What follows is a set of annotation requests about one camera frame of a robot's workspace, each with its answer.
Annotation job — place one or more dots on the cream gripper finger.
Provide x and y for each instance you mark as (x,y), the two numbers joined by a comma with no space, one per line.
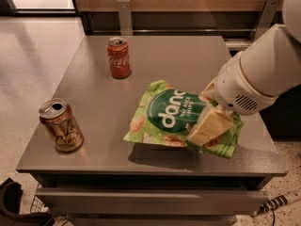
(211,124)
(208,93)

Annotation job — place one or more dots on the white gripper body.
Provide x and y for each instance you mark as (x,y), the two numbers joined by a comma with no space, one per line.
(235,85)

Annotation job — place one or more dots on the green rice chip bag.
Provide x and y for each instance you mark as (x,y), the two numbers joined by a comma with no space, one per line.
(166,115)

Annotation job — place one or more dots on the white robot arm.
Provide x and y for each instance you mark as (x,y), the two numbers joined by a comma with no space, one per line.
(253,79)

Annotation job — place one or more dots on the red Coca-Cola can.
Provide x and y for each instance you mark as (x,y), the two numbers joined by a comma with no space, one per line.
(118,57)

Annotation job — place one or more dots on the orange LaCroix can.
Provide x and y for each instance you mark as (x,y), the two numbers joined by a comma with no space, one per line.
(61,125)

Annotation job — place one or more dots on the dark brown chair part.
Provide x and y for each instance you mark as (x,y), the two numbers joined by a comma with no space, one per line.
(10,203)

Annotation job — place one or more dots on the right metal counter bracket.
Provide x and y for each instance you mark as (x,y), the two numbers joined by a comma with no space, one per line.
(266,17)

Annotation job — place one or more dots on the metal counter bracket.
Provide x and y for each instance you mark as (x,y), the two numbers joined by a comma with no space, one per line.
(125,17)
(266,17)

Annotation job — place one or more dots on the left metal counter bracket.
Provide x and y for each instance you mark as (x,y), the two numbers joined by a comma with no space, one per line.
(125,17)

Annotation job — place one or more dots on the wire basket under table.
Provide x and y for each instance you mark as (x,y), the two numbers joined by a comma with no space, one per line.
(37,206)

